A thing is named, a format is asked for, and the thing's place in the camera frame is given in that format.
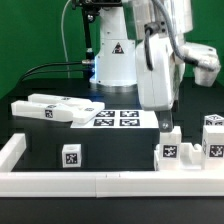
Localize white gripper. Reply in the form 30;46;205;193
136;35;185;132

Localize white chair seat block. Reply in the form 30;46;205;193
154;142;202;171

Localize white long chair bar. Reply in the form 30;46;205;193
11;100;73;122

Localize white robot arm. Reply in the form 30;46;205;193
90;0;193;132

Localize white tagged cube right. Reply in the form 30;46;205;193
204;114;224;126

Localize white marker sheet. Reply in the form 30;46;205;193
71;110;158;129

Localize white tagged cube nut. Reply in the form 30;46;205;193
62;144;82;168

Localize grey braided cable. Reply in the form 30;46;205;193
143;0;221;73

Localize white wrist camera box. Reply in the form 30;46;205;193
182;42;221;87

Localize black cables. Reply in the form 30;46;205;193
19;59;93;83

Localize white U-shaped boundary frame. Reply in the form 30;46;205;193
0;133;224;197

